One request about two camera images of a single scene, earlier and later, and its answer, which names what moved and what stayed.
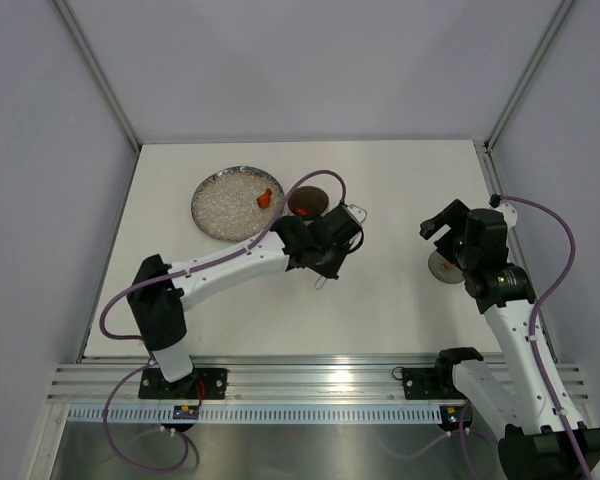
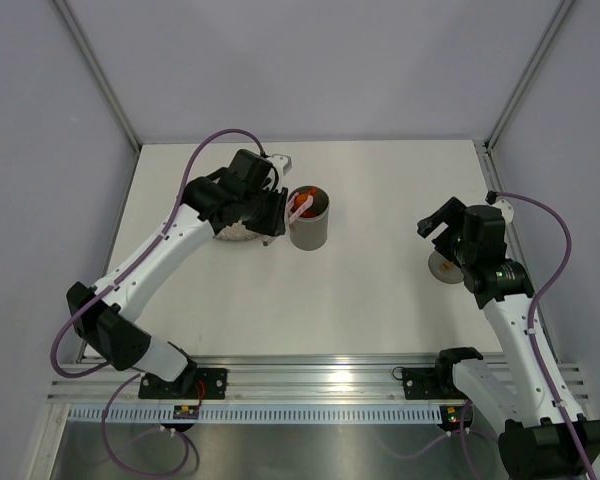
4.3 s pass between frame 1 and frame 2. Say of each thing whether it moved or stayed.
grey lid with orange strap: stayed
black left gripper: moved
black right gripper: stayed
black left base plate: stayed
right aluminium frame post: stayed
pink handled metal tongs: moved
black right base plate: stayed
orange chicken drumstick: moved
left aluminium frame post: stayed
